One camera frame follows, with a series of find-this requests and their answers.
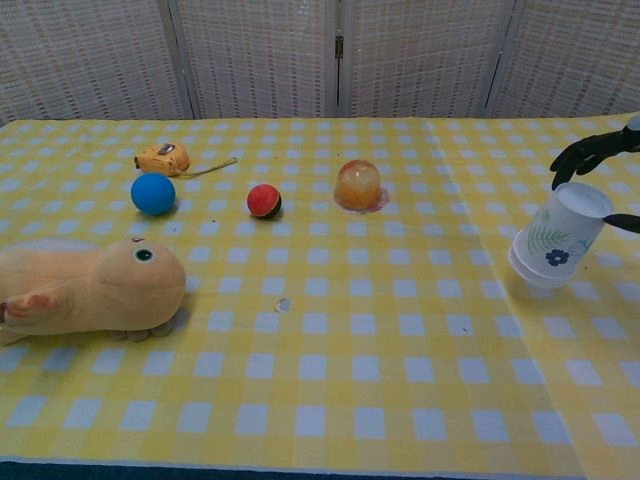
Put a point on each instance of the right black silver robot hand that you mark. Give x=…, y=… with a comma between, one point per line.
x=600, y=145

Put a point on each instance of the yellow checkered tablecloth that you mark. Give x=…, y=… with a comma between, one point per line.
x=300, y=380
x=590, y=350

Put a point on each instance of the orange translucent dome toy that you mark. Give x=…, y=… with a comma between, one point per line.
x=357, y=187

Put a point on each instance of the red and black ball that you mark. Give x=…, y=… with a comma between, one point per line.
x=264, y=201

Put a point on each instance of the woven folding screen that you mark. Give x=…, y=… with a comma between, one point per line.
x=260, y=55

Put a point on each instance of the yellow tape measure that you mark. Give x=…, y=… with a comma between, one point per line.
x=162, y=157

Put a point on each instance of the blue ball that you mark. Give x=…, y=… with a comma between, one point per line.
x=153, y=194

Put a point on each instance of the orange plush animal toy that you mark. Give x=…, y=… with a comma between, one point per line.
x=100, y=290

